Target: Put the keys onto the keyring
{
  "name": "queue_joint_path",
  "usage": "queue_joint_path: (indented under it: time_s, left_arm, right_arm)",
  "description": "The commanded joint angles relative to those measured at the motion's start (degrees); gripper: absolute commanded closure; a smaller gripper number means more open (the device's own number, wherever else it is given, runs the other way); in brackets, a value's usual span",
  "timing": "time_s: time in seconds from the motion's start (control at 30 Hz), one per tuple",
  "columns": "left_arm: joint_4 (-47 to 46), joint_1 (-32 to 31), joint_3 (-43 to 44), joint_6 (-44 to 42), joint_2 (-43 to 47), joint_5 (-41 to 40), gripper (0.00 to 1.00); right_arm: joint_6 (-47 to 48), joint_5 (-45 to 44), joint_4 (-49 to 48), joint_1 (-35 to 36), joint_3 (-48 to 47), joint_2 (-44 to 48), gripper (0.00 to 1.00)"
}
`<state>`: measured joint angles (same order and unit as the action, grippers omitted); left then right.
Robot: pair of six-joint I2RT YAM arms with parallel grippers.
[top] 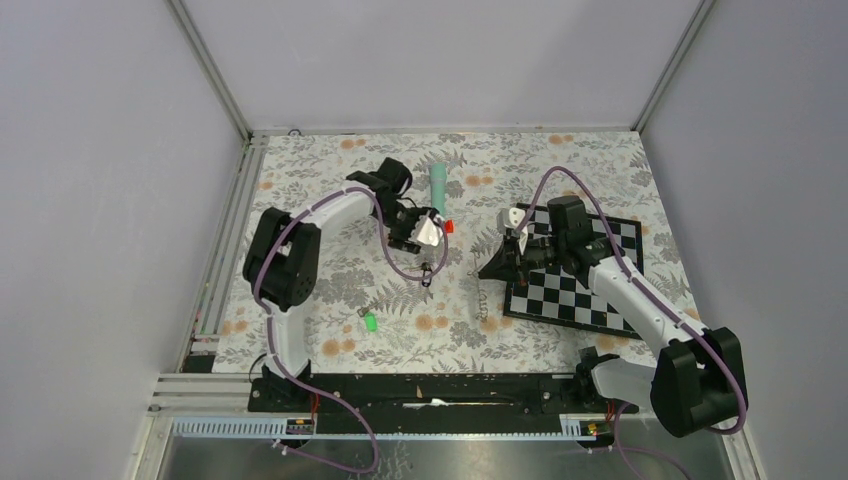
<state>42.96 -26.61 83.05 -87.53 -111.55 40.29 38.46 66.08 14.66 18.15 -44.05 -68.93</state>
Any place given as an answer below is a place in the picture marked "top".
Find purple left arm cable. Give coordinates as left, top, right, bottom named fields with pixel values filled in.
left=253, top=186, right=450, bottom=475

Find black white checkerboard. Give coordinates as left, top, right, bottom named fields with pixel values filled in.
left=503, top=206, right=644, bottom=339

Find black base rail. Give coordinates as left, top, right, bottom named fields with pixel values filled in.
left=248, top=373, right=617, bottom=431

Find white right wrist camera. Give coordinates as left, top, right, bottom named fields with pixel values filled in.
left=496, top=207, right=528, bottom=240

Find floral patterned table mat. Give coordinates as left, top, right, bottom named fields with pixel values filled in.
left=247, top=132, right=696, bottom=373

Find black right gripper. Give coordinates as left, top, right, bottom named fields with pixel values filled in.
left=478, top=233, right=566, bottom=287

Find white slotted cable duct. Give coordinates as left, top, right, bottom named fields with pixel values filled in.
left=172, top=414, right=599, bottom=442

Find black key tag with key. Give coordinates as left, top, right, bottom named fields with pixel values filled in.
left=420, top=262, right=433, bottom=288

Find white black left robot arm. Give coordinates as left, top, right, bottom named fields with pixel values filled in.
left=242, top=158, right=445, bottom=411

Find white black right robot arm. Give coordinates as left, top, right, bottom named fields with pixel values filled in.
left=478, top=196, right=748, bottom=438

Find green key tag with key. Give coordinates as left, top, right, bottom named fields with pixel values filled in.
left=357, top=306, right=378, bottom=332

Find teal rolling pin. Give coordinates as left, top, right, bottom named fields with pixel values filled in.
left=429, top=162, right=447, bottom=218

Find silver carabiner keyring with chain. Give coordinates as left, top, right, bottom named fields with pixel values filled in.
left=468, top=258, right=488, bottom=324

